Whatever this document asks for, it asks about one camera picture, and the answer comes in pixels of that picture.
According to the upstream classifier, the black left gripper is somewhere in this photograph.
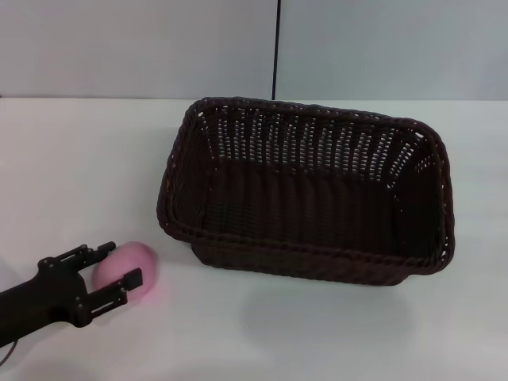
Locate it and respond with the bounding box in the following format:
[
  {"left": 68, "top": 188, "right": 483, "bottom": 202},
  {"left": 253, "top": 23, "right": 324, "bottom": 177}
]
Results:
[{"left": 37, "top": 241, "right": 144, "bottom": 329}]

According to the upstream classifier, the pink egg-shaped ball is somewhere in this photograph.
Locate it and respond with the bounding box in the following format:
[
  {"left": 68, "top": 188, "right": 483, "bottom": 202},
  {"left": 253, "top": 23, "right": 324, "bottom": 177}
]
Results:
[{"left": 90, "top": 241, "right": 160, "bottom": 305}]

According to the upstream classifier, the dark woven wicker basket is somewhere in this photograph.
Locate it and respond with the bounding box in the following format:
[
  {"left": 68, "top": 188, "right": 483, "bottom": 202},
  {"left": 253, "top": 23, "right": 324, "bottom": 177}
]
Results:
[{"left": 156, "top": 94, "right": 456, "bottom": 287}]

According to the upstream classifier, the thin reddish cable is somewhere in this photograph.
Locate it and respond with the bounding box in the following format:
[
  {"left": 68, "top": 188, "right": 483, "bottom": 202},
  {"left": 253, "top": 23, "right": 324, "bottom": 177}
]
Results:
[{"left": 0, "top": 336, "right": 20, "bottom": 364}]

